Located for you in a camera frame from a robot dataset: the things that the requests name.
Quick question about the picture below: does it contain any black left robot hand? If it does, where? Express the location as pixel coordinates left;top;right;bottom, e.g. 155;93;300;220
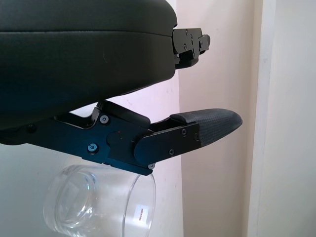
0;0;244;177

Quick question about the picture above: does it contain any clear plastic cup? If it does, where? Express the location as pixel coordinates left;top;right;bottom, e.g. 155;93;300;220
42;162;158;236

